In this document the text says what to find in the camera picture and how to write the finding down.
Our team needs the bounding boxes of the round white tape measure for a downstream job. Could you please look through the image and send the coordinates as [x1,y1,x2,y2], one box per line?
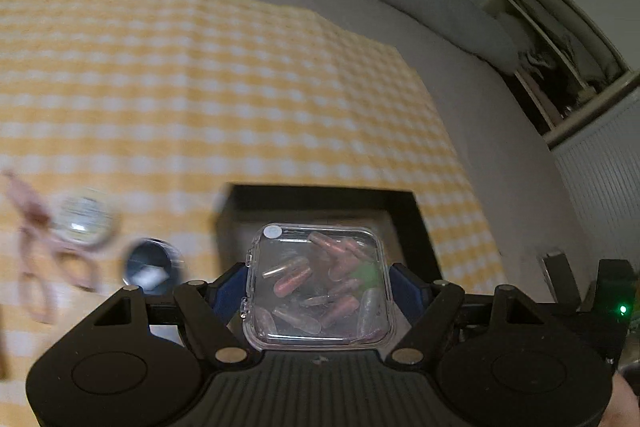
[50,189,121,250]

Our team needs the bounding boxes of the round black tin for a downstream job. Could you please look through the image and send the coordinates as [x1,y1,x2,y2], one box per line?
[122,237,183,295]

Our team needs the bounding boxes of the clear plastic box of nails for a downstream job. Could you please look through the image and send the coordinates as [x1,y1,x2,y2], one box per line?
[241,223,396,350]

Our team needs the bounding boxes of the pink scissors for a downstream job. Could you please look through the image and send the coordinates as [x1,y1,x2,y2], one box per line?
[0,169,103,325]

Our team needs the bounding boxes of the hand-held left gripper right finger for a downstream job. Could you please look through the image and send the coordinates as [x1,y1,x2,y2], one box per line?
[384,263,551,365]

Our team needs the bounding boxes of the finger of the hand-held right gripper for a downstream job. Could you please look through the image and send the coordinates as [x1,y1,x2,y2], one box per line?
[539,251,582,308]

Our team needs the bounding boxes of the black cardboard box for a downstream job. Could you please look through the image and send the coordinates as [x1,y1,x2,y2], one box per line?
[215,183,446,343]

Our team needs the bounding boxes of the white open cabinet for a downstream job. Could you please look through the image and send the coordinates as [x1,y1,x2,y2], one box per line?
[482,0,640,148]

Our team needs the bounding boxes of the person's right forearm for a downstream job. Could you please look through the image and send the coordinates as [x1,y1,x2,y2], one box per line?
[600,369,640,427]

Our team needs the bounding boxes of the yellow checkered cloth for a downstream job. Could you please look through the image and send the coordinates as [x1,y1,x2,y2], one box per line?
[0,0,506,383]

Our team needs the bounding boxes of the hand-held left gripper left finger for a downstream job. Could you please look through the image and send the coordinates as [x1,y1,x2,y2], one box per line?
[92,264,262,365]

